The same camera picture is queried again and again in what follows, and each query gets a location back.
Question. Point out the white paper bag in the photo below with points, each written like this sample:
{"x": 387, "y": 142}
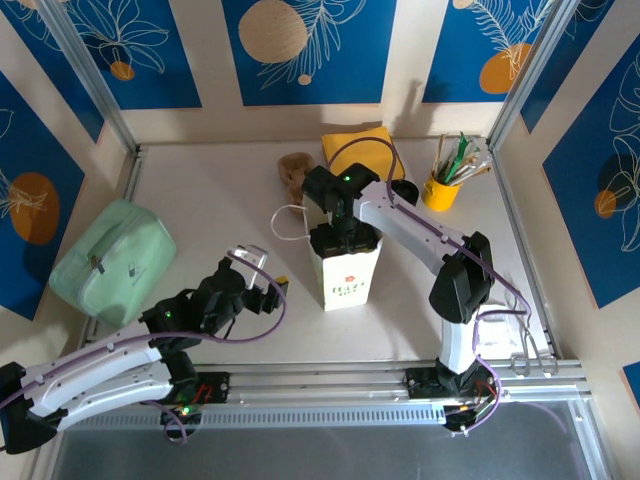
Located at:
{"x": 350, "y": 280}

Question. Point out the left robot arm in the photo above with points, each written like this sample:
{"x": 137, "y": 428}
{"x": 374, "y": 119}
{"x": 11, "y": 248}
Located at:
{"x": 100, "y": 390}

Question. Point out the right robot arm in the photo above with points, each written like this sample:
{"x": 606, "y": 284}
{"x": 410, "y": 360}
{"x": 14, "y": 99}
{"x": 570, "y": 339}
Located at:
{"x": 460, "y": 280}

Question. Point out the brown pulp cup carrier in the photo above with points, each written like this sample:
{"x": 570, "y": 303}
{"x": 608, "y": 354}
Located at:
{"x": 295, "y": 170}

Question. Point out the yellow napkin stack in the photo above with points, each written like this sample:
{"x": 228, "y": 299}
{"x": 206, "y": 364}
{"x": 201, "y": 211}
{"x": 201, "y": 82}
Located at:
{"x": 345, "y": 145}

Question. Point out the yellow holder mug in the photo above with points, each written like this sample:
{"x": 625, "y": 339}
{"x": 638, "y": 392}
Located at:
{"x": 441, "y": 192}

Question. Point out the wooden stirrer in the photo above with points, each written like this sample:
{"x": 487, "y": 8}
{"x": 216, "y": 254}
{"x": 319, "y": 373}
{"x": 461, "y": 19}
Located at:
{"x": 440, "y": 155}

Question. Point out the mint green zip pouch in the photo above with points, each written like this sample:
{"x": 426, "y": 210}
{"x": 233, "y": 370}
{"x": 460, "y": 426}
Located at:
{"x": 110, "y": 250}

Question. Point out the small circuit board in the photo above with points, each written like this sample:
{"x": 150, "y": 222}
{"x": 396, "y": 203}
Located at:
{"x": 462, "y": 415}
{"x": 180, "y": 417}

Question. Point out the grey metal panel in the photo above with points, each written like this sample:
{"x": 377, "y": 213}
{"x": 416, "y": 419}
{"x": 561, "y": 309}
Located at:
{"x": 320, "y": 457}

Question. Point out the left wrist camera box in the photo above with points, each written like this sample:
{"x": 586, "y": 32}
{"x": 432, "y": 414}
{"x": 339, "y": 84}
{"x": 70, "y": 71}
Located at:
{"x": 250, "y": 262}

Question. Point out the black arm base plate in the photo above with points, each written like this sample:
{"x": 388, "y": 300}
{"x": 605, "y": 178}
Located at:
{"x": 215, "y": 387}
{"x": 425, "y": 382}

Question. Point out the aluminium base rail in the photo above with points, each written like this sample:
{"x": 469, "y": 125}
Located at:
{"x": 320, "y": 385}

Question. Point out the aluminium frame post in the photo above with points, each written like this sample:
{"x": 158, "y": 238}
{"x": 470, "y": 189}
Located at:
{"x": 530, "y": 70}
{"x": 85, "y": 70}

